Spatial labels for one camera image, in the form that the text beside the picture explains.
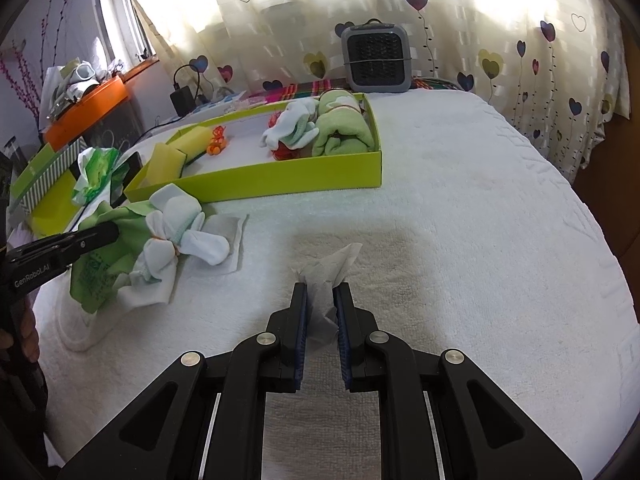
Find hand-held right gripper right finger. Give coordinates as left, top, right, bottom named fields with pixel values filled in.
left=332, top=282, right=583, bottom=480

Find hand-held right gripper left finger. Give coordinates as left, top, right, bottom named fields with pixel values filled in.
left=57, top=282, right=308, bottom=480

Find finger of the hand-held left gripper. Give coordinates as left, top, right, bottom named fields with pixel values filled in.
left=7, top=222, right=121, bottom=267

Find green printed cloth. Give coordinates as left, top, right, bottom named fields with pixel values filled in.
left=70, top=200, right=156, bottom=313

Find white tissue paper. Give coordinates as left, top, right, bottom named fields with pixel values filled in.
left=297, top=242, right=363, bottom=346

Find white sock bundle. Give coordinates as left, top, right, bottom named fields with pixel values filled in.
left=261, top=99, right=321, bottom=151
left=117, top=185, right=231, bottom=307

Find orange knot ornament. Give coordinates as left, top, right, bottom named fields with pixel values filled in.
left=207, top=127, right=229, bottom=156

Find lime green shallow box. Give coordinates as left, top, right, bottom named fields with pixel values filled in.
left=124, top=92, right=383, bottom=204

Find red string bundle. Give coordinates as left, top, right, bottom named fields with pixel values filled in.
left=269, top=112, right=302, bottom=161

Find person's left forearm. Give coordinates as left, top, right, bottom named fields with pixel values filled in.
left=0, top=360, right=48, bottom=466

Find person's left hand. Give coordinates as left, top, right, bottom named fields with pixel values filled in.
left=19, top=302, right=42, bottom=365

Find small yellow-green box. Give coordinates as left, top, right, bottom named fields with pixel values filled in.
left=27, top=180, right=83, bottom=237

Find green white tissue pack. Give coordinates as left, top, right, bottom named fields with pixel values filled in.
left=71, top=147, right=121, bottom=206

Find black smartphone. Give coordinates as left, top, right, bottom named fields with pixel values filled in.
left=107, top=151, right=143, bottom=206

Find green striped cardboard box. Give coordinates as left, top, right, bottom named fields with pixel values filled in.
left=7, top=137, right=88, bottom=211

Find orange box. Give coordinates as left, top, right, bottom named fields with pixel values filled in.
left=44, top=77, right=128, bottom=151

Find yellow sponge with green scourer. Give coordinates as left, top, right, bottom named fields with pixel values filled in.
left=170, top=127, right=216, bottom=163

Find pile of white packets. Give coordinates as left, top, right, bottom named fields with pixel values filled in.
left=40, top=57, right=126, bottom=121

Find black charger adapter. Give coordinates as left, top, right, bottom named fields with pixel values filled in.
left=171, top=86, right=195, bottom=115

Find purple flower branches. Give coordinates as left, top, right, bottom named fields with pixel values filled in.
left=0, top=0, right=71, bottom=121

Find rolled green towel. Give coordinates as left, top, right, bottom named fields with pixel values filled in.
left=312, top=90, right=376, bottom=158

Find plaid cloth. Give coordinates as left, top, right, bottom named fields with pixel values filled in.
left=250, top=77, right=461, bottom=104

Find grey portable fan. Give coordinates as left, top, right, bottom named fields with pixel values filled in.
left=341, top=19, right=412, bottom=93

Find brown wooden furniture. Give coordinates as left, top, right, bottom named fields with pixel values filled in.
left=572, top=105, right=640, bottom=273

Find heart print curtain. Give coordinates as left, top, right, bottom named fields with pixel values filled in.
left=125, top=0, right=632, bottom=186

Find black charger cable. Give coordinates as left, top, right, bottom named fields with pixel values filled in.
left=172, top=62, right=211, bottom=105

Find window frame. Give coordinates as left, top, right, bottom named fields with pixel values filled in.
left=95, top=0, right=160, bottom=81

